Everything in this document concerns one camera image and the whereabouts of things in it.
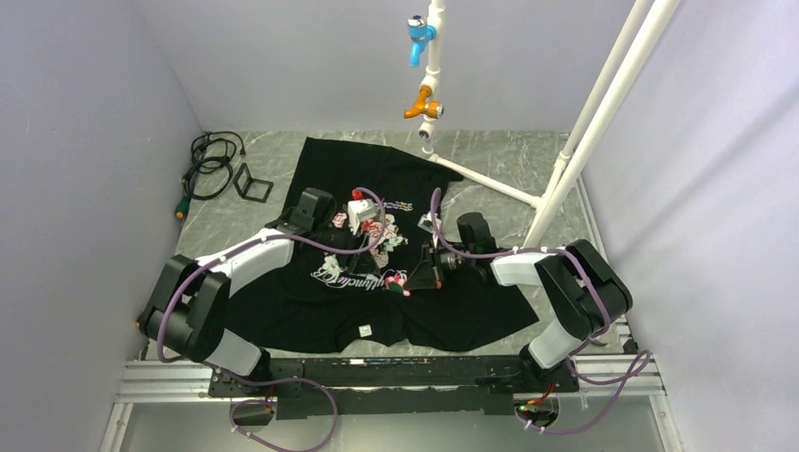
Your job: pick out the white pvc pipe frame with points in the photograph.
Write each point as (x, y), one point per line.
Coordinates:
(636, 40)

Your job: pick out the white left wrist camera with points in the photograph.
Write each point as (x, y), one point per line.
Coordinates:
(363, 210)

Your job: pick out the green orange handled screwdriver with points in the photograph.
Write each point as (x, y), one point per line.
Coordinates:
(181, 209)

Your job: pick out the orange tap valve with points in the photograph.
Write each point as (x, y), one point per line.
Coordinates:
(424, 105)

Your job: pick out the black rectangular frame stand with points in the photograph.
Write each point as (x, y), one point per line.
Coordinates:
(249, 188)

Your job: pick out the black floral print t-shirt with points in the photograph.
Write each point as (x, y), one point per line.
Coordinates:
(316, 304)

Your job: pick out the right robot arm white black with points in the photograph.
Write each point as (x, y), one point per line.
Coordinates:
(584, 292)

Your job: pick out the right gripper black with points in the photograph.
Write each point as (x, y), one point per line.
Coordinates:
(425, 275)

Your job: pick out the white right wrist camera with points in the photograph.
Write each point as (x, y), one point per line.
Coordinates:
(430, 223)

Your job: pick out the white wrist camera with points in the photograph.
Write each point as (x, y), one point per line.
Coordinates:
(363, 210)
(430, 223)

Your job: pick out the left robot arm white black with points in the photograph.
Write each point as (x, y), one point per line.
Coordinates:
(185, 315)

